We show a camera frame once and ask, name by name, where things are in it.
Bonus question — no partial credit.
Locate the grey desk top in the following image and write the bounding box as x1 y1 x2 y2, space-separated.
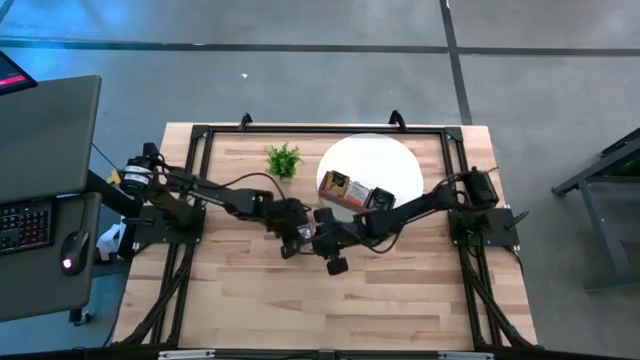
0 74 103 204

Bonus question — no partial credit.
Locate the computer monitor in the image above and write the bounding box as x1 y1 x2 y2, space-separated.
0 49 39 97

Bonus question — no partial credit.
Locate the backlit black keyboard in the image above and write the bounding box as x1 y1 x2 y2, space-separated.
0 201 55 257

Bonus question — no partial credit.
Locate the black computer mouse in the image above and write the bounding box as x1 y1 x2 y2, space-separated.
59 229 91 277

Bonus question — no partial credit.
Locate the white orange tea bag packet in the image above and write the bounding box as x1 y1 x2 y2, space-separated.
344 180 372 207

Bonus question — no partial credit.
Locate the yellow red tea bag packet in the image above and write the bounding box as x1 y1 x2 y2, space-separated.
323 170 351 195

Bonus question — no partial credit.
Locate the white metal bracket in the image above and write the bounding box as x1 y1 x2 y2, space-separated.
438 351 495 360
158 349 216 360

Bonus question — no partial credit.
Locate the grey keyboard tray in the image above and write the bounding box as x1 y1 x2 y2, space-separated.
0 192 103 324

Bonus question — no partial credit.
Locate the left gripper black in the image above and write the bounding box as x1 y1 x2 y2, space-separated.
267 198 315 260

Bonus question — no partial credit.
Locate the dark metal cart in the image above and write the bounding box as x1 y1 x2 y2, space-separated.
551 127 640 291

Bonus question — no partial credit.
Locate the round white mat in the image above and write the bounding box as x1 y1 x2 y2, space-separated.
316 132 425 224

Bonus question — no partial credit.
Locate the white crumpled bag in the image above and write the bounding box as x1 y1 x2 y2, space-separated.
96 222 127 264

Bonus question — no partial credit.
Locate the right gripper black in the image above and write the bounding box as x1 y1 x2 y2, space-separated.
312 206 364 276

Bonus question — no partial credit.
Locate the small green potted plant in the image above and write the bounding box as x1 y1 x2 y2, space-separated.
264 142 304 182

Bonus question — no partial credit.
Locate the three-compartment wooden box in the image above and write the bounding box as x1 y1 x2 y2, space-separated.
318 169 397 214

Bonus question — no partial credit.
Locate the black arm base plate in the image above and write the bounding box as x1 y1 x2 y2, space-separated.
448 208 521 249
132 207 207 246

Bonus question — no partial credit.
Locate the black floor cable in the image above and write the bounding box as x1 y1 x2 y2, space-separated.
91 143 120 174

